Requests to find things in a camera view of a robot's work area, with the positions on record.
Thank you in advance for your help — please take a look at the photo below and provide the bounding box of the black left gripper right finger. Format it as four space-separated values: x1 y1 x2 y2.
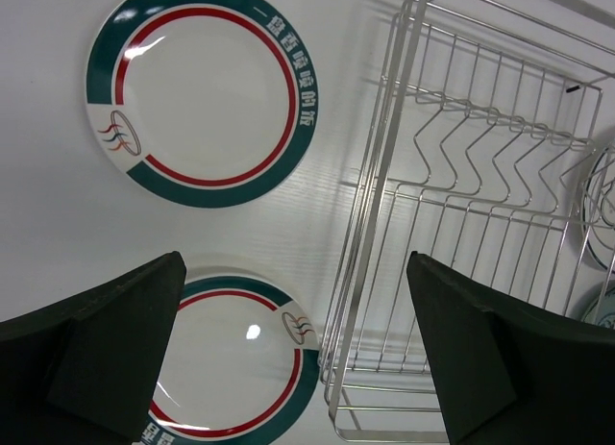
406 252 614 444

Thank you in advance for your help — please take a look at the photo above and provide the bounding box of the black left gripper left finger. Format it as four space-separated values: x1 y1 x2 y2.
1 252 186 444

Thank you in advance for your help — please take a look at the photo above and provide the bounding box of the green blue patterned plate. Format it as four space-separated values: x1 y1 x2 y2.
580 281 614 329

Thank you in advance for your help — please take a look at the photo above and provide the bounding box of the white grey patterned plate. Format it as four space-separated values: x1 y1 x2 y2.
580 147 614 274

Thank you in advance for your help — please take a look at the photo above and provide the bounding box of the green red rimmed plate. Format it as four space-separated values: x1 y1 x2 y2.
139 268 320 444
85 0 319 209

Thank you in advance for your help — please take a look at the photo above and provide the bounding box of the metal wire dish rack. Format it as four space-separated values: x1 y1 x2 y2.
319 0 614 444

